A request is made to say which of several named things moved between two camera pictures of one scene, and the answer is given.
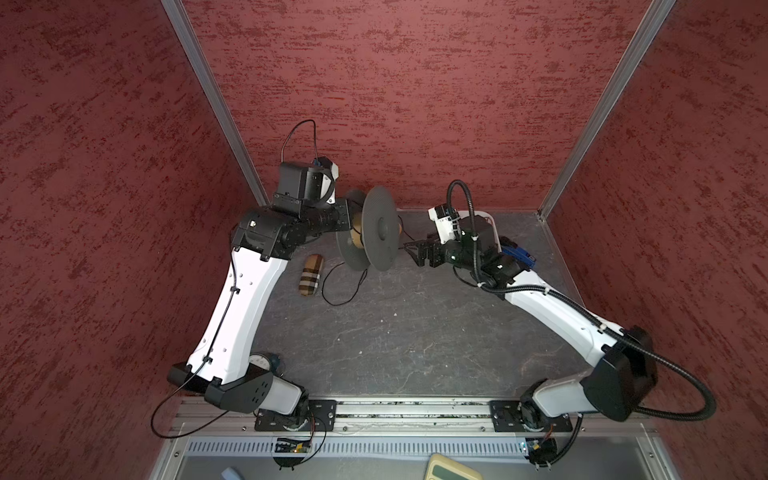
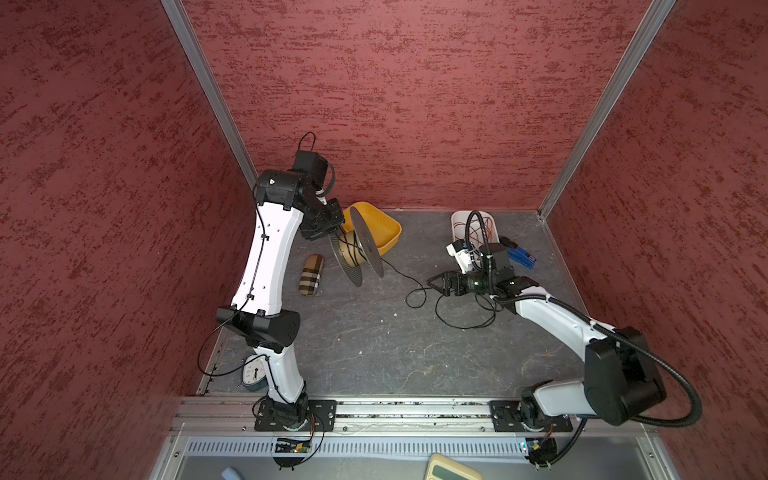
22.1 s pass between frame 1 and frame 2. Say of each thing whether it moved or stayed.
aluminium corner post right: stayed
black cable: moved
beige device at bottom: stayed
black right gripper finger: moved
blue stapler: stayed
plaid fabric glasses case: stayed
